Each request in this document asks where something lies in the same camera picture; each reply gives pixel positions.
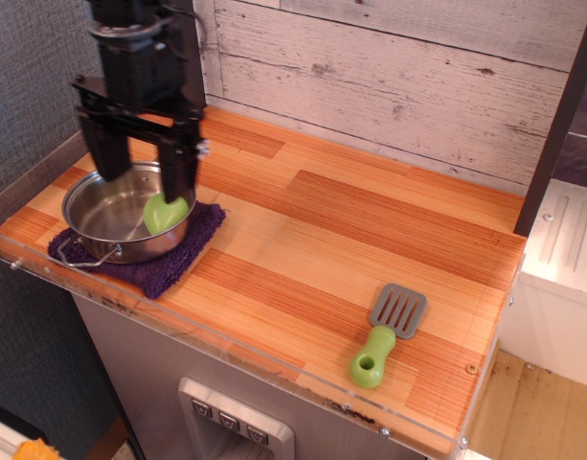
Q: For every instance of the green toy pear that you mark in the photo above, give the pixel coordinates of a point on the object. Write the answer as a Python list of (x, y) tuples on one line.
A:
[(160, 215)]

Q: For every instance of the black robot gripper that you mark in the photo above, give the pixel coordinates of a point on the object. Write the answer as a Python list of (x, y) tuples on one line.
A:
[(151, 89)]

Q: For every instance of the purple cloth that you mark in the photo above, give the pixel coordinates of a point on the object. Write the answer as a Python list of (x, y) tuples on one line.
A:
[(155, 277)]

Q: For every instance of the orange yellow object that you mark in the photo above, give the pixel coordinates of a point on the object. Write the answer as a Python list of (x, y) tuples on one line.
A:
[(35, 450)]

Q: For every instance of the clear acrylic table guard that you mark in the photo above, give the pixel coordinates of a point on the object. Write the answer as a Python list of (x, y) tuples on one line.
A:
[(285, 288)]

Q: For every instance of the stainless steel pot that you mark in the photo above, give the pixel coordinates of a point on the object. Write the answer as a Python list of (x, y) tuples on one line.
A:
[(106, 219)]

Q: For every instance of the dark vertical post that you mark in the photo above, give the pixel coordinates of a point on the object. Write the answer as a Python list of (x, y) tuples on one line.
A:
[(562, 120)]

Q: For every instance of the grey toy fridge cabinet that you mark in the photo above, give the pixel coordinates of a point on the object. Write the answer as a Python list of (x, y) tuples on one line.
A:
[(185, 404)]

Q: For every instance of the grey green toy spatula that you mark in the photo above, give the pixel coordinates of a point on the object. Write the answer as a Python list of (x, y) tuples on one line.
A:
[(396, 315)]

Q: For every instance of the white toy sink unit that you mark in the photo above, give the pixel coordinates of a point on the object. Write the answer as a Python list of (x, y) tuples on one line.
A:
[(545, 322)]

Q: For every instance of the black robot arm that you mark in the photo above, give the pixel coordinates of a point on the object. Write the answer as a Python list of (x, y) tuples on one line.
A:
[(144, 12)]

